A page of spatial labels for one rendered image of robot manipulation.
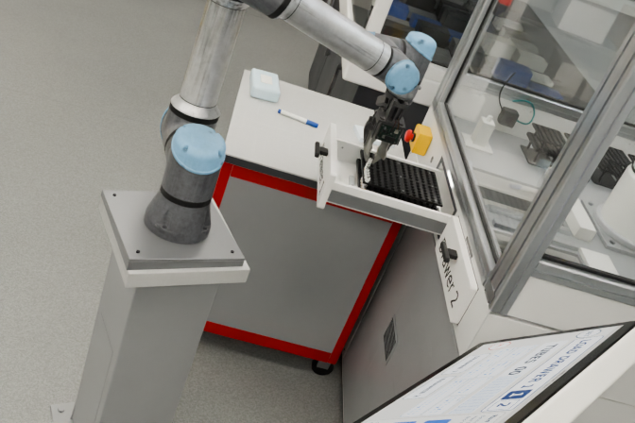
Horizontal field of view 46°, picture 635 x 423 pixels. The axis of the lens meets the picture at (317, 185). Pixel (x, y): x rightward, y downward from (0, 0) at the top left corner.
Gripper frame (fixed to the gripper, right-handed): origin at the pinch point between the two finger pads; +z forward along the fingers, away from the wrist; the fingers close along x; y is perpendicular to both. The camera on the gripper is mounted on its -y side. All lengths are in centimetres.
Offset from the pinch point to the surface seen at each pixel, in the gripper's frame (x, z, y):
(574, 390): 14, -25, 100
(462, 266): 21.2, 2.3, 35.5
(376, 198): 3.1, 5.5, 10.8
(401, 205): 9.7, 5.3, 10.8
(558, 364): 16, -22, 92
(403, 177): 10.8, 3.9, -1.9
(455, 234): 21.2, 1.7, 23.5
